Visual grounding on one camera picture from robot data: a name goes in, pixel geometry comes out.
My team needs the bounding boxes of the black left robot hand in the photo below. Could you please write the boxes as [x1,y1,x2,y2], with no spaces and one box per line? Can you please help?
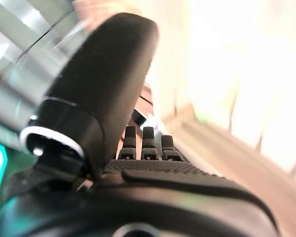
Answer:
[0,12,281,237]

